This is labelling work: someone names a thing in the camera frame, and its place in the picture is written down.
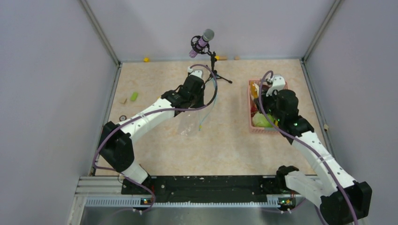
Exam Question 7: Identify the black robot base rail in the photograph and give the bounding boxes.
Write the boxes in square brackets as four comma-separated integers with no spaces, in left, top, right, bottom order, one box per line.
[121,174,307,206]

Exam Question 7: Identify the orange fried food piece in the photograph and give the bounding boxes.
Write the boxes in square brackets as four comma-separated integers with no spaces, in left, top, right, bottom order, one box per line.
[250,83,258,98]

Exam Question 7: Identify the small wooden cube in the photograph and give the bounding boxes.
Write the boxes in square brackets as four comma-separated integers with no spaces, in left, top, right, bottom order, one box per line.
[119,98,127,104]

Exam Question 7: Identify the clear zip bag blue zipper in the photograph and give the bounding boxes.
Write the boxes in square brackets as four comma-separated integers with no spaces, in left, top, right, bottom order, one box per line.
[177,78,217,136]

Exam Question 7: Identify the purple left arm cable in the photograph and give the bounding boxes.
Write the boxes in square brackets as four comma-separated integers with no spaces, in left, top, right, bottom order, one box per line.
[92,64,218,215]

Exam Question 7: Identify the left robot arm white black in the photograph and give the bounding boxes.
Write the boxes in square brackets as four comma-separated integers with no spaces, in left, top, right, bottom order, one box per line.
[99,70,205,194]

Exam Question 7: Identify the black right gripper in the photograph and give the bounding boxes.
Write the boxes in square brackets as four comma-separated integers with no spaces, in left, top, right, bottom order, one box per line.
[255,87,283,121]

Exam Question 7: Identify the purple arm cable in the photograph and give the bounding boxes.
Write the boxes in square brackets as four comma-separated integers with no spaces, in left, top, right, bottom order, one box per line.
[258,70,360,225]
[92,64,218,215]

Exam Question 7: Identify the grey purple microphone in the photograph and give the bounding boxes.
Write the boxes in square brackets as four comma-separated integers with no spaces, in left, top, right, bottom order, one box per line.
[189,29,214,58]

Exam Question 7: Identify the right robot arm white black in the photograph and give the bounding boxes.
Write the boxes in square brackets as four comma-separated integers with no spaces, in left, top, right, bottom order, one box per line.
[257,89,372,225]

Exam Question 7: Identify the brown ring toy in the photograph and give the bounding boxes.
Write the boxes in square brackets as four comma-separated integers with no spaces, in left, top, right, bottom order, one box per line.
[119,115,127,122]

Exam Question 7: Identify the wooden peg at wall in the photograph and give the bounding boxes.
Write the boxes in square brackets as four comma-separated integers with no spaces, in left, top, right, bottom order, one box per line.
[215,55,228,60]

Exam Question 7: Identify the green toy block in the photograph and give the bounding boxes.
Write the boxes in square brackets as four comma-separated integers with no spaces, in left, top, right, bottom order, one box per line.
[130,92,138,101]

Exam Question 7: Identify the pink plastic perforated basket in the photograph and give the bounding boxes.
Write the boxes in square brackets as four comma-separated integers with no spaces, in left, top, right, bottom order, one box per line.
[247,79,277,133]

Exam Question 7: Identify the green cabbage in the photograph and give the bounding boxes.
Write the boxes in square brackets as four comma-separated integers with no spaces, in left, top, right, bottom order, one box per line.
[252,112,273,128]

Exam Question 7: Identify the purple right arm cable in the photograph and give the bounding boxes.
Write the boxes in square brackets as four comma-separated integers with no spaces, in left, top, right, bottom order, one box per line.
[258,70,360,225]

